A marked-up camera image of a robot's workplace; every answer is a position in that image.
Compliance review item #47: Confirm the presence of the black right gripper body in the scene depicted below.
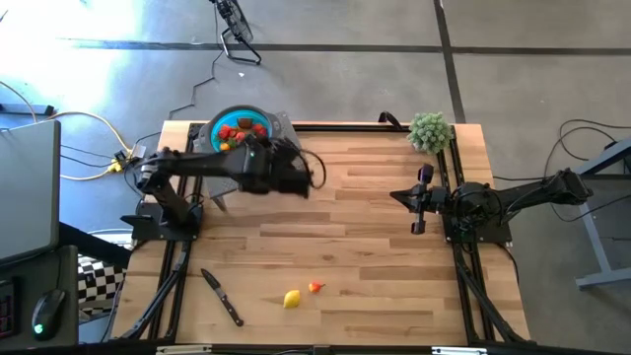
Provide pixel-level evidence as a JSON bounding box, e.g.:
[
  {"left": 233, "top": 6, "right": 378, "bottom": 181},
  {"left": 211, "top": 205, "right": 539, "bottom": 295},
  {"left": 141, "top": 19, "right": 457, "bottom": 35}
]
[{"left": 410, "top": 164, "right": 451, "bottom": 236}]

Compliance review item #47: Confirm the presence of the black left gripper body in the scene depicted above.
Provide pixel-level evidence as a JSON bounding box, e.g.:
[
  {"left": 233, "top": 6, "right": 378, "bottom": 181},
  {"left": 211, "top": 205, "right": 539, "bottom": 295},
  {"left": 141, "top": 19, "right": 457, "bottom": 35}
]
[{"left": 265, "top": 140, "right": 313, "bottom": 199}]

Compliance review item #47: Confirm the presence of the gray perforated metal riser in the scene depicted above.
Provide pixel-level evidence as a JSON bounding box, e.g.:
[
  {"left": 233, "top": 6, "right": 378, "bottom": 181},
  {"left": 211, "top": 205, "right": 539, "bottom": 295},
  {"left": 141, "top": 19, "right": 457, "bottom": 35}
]
[{"left": 192, "top": 110, "right": 303, "bottom": 213}]

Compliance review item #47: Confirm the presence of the green potted plant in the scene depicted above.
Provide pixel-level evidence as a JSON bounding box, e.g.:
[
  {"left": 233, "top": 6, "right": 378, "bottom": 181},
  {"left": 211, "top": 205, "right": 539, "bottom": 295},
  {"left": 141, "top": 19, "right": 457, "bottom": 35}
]
[{"left": 406, "top": 111, "right": 455, "bottom": 155}]

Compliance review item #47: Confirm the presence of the blue collapsible colander bowl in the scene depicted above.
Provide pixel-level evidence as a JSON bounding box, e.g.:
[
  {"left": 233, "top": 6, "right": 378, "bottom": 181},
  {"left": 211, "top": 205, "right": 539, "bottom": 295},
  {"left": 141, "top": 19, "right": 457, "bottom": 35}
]
[{"left": 205, "top": 104, "right": 283, "bottom": 155}]

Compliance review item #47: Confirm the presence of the black kitchen knife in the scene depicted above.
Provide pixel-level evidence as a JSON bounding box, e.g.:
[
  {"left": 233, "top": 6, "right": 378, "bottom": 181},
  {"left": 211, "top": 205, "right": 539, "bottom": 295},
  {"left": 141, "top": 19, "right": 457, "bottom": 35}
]
[{"left": 200, "top": 267, "right": 245, "bottom": 328}]

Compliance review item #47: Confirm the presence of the black floor fan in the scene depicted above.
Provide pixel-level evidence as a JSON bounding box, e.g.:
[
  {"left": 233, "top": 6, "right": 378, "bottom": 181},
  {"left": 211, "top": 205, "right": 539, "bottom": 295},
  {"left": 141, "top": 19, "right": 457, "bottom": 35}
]
[{"left": 209, "top": 0, "right": 262, "bottom": 66}]

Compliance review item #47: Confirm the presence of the black white checkerboard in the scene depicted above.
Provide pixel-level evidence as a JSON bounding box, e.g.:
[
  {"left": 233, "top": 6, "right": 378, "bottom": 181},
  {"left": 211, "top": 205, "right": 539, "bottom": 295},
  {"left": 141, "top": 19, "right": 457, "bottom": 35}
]
[{"left": 77, "top": 253, "right": 130, "bottom": 317}]

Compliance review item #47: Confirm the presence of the dark desk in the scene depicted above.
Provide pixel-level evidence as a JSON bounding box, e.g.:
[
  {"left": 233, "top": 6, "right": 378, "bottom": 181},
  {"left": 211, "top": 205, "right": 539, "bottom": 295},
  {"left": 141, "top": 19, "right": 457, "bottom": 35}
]
[{"left": 0, "top": 244, "right": 80, "bottom": 346}]

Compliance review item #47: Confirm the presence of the black computer mouse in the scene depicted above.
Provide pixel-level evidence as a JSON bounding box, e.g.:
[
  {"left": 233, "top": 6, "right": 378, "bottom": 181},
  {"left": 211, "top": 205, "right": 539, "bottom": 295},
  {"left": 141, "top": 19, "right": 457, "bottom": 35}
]
[{"left": 31, "top": 288, "right": 66, "bottom": 342}]

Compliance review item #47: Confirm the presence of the black keyboard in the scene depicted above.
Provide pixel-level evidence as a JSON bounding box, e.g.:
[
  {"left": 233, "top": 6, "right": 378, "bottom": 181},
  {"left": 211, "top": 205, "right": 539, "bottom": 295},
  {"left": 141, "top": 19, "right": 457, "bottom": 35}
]
[{"left": 0, "top": 278, "right": 21, "bottom": 341}]

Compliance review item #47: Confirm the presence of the dark left arm cable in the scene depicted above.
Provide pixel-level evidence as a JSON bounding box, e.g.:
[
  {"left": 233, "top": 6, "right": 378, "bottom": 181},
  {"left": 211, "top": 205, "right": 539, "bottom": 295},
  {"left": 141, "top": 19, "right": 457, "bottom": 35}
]
[{"left": 294, "top": 146, "right": 328, "bottom": 191}]

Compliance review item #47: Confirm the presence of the black curved handle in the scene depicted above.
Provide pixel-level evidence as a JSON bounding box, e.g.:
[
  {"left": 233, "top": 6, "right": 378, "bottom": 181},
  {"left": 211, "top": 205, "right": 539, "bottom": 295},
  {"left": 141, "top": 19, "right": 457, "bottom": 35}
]
[{"left": 378, "top": 110, "right": 410, "bottom": 132}]

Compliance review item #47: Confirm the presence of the black fan cable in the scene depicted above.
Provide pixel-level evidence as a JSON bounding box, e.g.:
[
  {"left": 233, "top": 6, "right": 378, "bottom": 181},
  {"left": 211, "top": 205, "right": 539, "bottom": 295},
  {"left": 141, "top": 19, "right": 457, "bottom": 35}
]
[{"left": 167, "top": 4, "right": 221, "bottom": 122}]

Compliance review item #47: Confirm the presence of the silver bracket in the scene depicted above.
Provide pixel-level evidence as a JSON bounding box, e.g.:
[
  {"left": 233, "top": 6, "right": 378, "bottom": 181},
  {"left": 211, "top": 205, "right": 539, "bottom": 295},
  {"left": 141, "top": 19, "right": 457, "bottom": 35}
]
[
  {"left": 156, "top": 344, "right": 213, "bottom": 355},
  {"left": 432, "top": 346, "right": 489, "bottom": 355}
]

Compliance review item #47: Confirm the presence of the black floor cable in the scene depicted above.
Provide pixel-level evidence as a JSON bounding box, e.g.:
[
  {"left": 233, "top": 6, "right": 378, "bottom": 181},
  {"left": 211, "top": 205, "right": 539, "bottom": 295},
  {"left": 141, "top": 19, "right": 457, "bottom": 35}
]
[{"left": 544, "top": 117, "right": 631, "bottom": 248}]

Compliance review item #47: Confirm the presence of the gray metal table frame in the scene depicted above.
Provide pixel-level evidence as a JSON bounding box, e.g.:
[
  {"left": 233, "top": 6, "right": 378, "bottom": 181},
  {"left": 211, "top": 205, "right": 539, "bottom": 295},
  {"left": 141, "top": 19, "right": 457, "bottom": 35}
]
[{"left": 574, "top": 136, "right": 631, "bottom": 291}]

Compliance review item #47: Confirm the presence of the yellow extension cable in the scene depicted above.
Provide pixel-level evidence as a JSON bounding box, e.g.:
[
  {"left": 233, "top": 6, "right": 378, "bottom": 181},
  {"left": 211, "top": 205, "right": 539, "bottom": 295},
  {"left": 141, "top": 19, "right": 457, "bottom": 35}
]
[{"left": 46, "top": 110, "right": 134, "bottom": 181}]

